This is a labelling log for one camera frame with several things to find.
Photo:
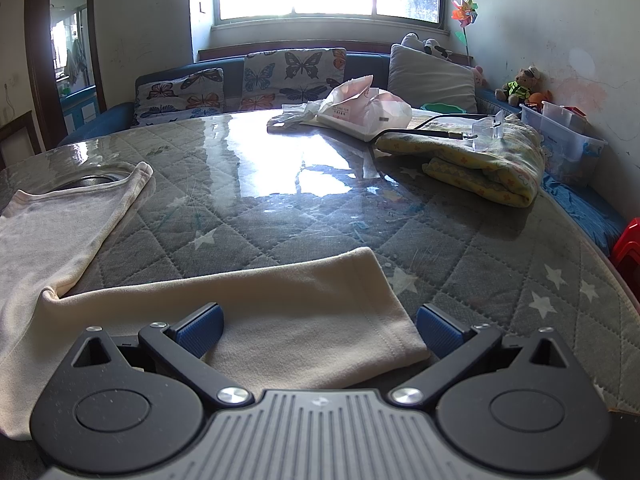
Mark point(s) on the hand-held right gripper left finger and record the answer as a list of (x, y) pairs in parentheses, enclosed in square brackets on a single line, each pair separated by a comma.
[(200, 332)]

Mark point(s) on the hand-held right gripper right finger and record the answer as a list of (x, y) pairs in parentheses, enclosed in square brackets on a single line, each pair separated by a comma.
[(440, 332)]

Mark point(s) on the cream shirt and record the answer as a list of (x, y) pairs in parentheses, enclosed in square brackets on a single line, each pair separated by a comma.
[(300, 310)]

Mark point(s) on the hanging clothes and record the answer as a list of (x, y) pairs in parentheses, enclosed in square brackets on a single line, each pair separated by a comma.
[(77, 60)]

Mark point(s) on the yellow patterned baby blanket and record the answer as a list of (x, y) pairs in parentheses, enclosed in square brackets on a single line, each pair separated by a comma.
[(480, 170)]

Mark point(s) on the clear acrylic stand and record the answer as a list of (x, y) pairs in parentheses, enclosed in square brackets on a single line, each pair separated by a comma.
[(482, 130)]

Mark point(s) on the red plastic stool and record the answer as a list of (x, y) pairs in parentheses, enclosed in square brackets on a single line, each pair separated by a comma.
[(630, 250)]

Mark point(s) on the green plastic basin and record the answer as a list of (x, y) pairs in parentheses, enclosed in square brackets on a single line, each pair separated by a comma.
[(435, 107)]

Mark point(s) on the clear plastic storage box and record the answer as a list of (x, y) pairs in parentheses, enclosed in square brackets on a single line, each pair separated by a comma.
[(565, 145)]

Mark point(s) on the crumpled clear plastic bag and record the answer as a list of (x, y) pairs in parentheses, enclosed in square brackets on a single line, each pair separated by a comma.
[(290, 119)]

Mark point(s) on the pink white plastic bag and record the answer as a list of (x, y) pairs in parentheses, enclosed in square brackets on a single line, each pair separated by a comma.
[(370, 110)]

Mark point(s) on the small butterfly print cushion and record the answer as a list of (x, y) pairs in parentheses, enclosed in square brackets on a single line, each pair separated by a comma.
[(175, 97)]

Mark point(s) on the grey cushion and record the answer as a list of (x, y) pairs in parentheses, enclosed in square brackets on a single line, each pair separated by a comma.
[(430, 80)]

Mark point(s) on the blue cabinet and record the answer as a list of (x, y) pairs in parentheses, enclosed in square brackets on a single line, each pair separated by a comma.
[(80, 107)]

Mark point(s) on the orange toy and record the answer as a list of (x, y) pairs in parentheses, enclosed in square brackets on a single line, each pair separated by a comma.
[(540, 97)]

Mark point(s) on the pink plush toy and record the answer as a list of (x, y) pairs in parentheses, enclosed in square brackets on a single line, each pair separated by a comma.
[(479, 76)]

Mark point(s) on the teddy bear in green vest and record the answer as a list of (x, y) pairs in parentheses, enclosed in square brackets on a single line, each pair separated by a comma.
[(522, 85)]

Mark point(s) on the large butterfly print cushion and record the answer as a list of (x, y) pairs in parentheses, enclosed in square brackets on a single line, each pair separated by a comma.
[(295, 77)]

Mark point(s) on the black white plush toy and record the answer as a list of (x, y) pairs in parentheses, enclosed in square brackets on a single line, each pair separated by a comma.
[(435, 49)]

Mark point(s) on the colourful pinwheel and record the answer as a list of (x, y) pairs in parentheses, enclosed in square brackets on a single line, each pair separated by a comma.
[(463, 12)]

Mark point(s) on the wooden picture frame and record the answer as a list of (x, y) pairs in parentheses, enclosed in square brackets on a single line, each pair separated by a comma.
[(20, 120)]

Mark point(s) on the brown door frame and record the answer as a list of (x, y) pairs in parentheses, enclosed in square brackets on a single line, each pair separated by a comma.
[(37, 60)]

